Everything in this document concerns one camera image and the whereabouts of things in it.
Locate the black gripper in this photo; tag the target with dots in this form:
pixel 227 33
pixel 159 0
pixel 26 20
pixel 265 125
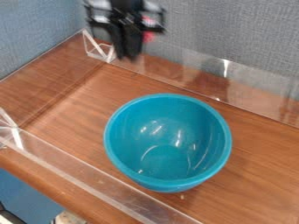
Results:
pixel 140 13

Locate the red toy strawberry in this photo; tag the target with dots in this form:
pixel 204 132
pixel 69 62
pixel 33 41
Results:
pixel 148 35

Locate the blue plastic bowl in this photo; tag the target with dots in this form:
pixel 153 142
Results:
pixel 168 141

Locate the clear acrylic back barrier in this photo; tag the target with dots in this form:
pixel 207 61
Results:
pixel 263 93

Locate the clear acrylic barrier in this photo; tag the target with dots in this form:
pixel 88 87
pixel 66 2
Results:
pixel 80 186
pixel 263 93

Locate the clear acrylic front barrier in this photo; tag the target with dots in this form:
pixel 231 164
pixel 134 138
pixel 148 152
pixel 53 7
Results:
pixel 80 186

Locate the clear acrylic corner bracket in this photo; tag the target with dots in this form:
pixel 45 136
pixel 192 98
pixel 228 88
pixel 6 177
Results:
pixel 96 50

